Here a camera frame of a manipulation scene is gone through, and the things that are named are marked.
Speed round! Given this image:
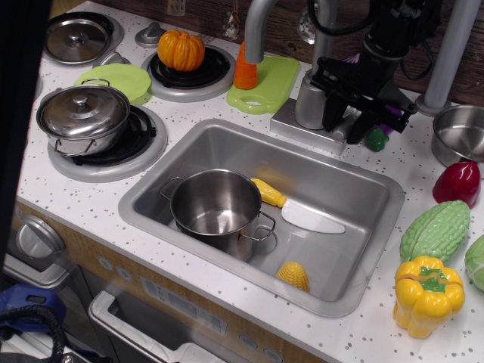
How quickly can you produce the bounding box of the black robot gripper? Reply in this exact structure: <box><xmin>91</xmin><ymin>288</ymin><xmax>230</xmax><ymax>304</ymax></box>
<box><xmin>311</xmin><ymin>56</ymin><xmax>416</xmax><ymax>144</ymax></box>

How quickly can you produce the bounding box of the silver faucet lever handle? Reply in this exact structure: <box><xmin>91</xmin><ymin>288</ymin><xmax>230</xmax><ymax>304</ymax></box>
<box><xmin>330</xmin><ymin>106</ymin><xmax>361</xmax><ymax>142</ymax></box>

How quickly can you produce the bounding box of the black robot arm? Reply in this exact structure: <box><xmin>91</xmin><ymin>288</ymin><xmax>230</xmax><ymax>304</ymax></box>
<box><xmin>307</xmin><ymin>1</ymin><xmax>442</xmax><ymax>144</ymax></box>

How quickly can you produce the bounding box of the purple toy eggplant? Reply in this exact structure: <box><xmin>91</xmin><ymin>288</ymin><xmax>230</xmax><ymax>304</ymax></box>
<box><xmin>364</xmin><ymin>115</ymin><xmax>394</xmax><ymax>152</ymax></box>

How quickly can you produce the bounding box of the silver toy faucet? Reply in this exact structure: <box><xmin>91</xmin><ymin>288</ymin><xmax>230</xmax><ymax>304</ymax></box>
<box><xmin>245</xmin><ymin>0</ymin><xmax>346</xmax><ymax>155</ymax></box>

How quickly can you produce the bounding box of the purple toy onion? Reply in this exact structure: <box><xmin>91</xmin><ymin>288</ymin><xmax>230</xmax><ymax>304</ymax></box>
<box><xmin>342</xmin><ymin>53</ymin><xmax>360</xmax><ymax>64</ymax></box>

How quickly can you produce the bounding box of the green cutting board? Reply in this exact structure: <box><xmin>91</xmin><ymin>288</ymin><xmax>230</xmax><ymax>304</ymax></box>
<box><xmin>226</xmin><ymin>54</ymin><xmax>300</xmax><ymax>115</ymax></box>

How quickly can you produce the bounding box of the clear crystal knob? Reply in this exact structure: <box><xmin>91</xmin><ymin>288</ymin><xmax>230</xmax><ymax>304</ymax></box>
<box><xmin>297</xmin><ymin>8</ymin><xmax>315</xmax><ymax>44</ymax></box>

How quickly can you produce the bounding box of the steel pot at right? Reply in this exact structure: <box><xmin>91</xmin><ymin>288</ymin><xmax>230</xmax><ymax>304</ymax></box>
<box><xmin>431</xmin><ymin>105</ymin><xmax>483</xmax><ymax>172</ymax></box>

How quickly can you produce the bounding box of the orange toy carrot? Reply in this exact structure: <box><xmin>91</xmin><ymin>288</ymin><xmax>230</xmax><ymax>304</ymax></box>
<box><xmin>233</xmin><ymin>42</ymin><xmax>258</xmax><ymax>89</ymax></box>

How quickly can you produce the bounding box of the red toy pepper half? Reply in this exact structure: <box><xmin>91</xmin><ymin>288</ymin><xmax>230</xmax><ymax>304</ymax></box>
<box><xmin>433</xmin><ymin>161</ymin><xmax>481</xmax><ymax>209</ymax></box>

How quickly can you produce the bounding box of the grey support pole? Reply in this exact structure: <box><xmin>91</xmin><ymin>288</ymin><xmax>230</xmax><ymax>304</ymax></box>
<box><xmin>415</xmin><ymin>0</ymin><xmax>481</xmax><ymax>116</ymax></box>

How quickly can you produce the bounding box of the back right stove burner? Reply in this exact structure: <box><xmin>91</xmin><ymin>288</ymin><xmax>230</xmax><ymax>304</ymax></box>
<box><xmin>142</xmin><ymin>45</ymin><xmax>235</xmax><ymax>103</ymax></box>

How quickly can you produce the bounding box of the stove burner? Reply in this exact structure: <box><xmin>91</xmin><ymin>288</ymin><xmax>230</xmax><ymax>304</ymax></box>
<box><xmin>48</xmin><ymin>106</ymin><xmax>168</xmax><ymax>183</ymax></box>
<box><xmin>142</xmin><ymin>45</ymin><xmax>235</xmax><ymax>103</ymax></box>
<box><xmin>43</xmin><ymin>11</ymin><xmax>123</xmax><ymax>64</ymax></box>

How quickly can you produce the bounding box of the green toy bitter gourd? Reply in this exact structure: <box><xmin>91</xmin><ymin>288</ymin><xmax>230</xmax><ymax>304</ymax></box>
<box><xmin>399</xmin><ymin>200</ymin><xmax>470</xmax><ymax>263</ymax></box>

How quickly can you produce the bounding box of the grey sink basin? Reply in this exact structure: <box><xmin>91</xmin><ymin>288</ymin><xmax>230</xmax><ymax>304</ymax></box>
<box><xmin>119</xmin><ymin>119</ymin><xmax>405</xmax><ymax>318</ymax></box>

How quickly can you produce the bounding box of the steel pot in sink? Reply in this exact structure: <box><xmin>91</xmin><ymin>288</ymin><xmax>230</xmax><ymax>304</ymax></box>
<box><xmin>159</xmin><ymin>169</ymin><xmax>276</xmax><ymax>261</ymax></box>

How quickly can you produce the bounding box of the yellow toy corn piece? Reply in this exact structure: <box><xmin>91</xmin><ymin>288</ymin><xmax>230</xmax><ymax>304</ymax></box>
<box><xmin>276</xmin><ymin>262</ymin><xmax>309</xmax><ymax>293</ymax></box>

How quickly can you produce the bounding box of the orange toy pumpkin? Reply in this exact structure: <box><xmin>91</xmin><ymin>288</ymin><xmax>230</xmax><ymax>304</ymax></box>
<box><xmin>157</xmin><ymin>29</ymin><xmax>205</xmax><ymax>72</ymax></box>

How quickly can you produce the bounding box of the green toy cabbage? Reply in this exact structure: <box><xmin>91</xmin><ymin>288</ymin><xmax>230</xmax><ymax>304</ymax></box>
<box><xmin>464</xmin><ymin>236</ymin><xmax>484</xmax><ymax>290</ymax></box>

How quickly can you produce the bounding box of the yellow toy bell pepper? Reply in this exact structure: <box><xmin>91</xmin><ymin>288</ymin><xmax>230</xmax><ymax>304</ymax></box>
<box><xmin>393</xmin><ymin>256</ymin><xmax>465</xmax><ymax>338</ymax></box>

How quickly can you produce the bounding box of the front stove burner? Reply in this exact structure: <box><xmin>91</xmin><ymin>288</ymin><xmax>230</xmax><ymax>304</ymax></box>
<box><xmin>48</xmin><ymin>106</ymin><xmax>168</xmax><ymax>183</ymax></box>

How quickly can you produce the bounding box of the grey stove knob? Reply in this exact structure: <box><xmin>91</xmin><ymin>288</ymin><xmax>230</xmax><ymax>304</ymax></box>
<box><xmin>135</xmin><ymin>22</ymin><xmax>165</xmax><ymax>48</ymax></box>
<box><xmin>92</xmin><ymin>51</ymin><xmax>131</xmax><ymax>68</ymax></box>

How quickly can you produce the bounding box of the green toy plate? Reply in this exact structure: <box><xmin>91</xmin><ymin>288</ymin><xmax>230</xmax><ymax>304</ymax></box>
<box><xmin>74</xmin><ymin>64</ymin><xmax>152</xmax><ymax>104</ymax></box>

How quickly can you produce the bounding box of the back left stove burner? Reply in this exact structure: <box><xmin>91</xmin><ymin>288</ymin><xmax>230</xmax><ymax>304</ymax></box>
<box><xmin>43</xmin><ymin>11</ymin><xmax>123</xmax><ymax>64</ymax></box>

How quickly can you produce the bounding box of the lidded steel pot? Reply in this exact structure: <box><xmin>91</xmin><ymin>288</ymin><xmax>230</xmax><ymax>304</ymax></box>
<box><xmin>36</xmin><ymin>83</ymin><xmax>131</xmax><ymax>157</ymax></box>

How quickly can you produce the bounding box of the steel lid on burner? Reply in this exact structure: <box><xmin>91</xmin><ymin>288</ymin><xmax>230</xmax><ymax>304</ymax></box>
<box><xmin>44</xmin><ymin>18</ymin><xmax>111</xmax><ymax>64</ymax></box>

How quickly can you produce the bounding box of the silver oven knob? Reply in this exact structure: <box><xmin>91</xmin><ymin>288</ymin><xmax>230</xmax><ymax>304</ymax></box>
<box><xmin>15</xmin><ymin>214</ymin><xmax>66</xmax><ymax>259</ymax></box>

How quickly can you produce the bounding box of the blue clamp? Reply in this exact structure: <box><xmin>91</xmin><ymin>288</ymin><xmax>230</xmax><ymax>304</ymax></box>
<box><xmin>1</xmin><ymin>284</ymin><xmax>67</xmax><ymax>333</ymax></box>

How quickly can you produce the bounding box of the yellow handled toy knife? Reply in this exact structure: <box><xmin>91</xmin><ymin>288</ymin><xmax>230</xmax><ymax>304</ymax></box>
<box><xmin>251</xmin><ymin>178</ymin><xmax>346</xmax><ymax>234</ymax></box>

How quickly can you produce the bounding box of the oven door handle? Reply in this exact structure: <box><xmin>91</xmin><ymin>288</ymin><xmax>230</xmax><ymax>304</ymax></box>
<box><xmin>89</xmin><ymin>290</ymin><xmax>238</xmax><ymax>362</ymax></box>

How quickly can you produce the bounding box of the dark foreground post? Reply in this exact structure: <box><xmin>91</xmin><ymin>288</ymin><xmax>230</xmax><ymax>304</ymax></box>
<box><xmin>1</xmin><ymin>1</ymin><xmax>51</xmax><ymax>261</ymax></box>

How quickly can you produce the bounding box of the black braided cable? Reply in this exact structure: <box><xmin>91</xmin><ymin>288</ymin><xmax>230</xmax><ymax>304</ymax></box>
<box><xmin>0</xmin><ymin>306</ymin><xmax>73</xmax><ymax>363</ymax></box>

